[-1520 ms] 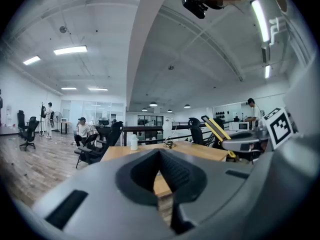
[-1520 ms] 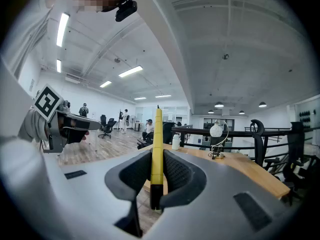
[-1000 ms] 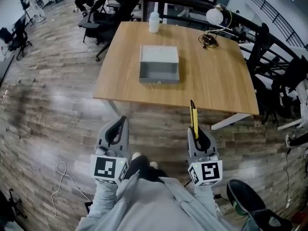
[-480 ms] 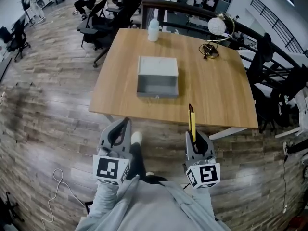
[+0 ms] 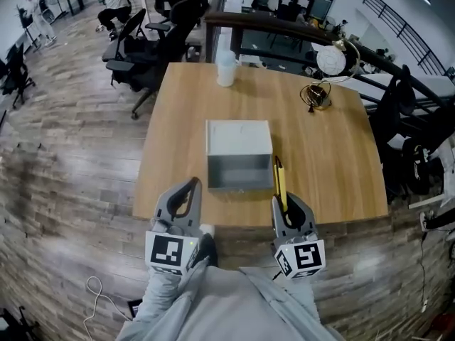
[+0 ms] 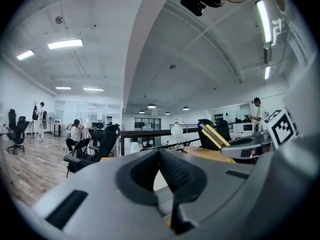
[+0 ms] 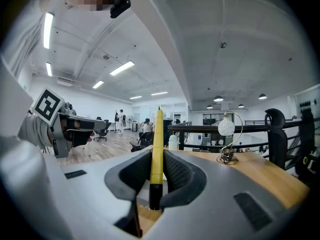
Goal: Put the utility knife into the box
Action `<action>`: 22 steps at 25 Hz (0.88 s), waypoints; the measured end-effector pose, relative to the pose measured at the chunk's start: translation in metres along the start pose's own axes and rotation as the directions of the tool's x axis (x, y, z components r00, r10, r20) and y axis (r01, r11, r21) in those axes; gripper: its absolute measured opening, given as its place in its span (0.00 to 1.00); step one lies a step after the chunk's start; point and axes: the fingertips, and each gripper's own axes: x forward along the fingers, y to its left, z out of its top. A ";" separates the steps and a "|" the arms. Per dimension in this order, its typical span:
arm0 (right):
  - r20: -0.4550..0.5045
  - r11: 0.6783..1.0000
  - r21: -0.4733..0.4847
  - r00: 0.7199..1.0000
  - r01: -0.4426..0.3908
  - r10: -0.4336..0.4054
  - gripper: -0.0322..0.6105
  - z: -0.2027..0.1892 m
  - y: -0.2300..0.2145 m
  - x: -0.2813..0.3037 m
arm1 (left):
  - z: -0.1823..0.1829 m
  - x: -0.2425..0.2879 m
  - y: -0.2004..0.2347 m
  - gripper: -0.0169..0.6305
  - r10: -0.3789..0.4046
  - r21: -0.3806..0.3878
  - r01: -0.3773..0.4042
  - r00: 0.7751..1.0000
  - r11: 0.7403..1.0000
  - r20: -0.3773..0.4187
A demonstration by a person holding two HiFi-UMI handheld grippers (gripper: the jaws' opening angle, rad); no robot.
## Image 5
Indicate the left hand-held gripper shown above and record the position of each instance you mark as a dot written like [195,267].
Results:
[165,249]

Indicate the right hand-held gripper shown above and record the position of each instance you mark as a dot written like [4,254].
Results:
[305,256]

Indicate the grey box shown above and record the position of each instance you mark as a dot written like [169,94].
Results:
[238,137]

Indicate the person's right forearm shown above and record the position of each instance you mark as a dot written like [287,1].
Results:
[300,297]

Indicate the person's left forearm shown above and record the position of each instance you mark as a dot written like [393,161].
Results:
[156,297]

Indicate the person's black shoe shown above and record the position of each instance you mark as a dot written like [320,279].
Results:
[209,249]

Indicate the person's grey clothed torso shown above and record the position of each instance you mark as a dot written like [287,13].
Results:
[231,307]

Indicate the black backpack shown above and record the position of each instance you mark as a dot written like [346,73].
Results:
[416,165]

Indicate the white container with blue lid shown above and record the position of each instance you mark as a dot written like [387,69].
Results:
[227,73]

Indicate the black hanging coat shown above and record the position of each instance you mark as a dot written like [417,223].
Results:
[394,112]

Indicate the black storage basket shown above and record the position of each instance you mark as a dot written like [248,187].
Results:
[193,52]

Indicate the gold desk lamp white globe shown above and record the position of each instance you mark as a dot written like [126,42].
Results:
[330,60]

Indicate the large black office chair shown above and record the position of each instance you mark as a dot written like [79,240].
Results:
[185,20]

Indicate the dark wooden handrail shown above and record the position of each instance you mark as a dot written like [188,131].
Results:
[270,23]

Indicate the black tripod stand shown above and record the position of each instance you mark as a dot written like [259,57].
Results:
[14,325]

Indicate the black pole stand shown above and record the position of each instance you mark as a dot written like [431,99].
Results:
[25,20]

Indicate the black wall railing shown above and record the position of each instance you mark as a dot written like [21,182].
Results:
[405,30]

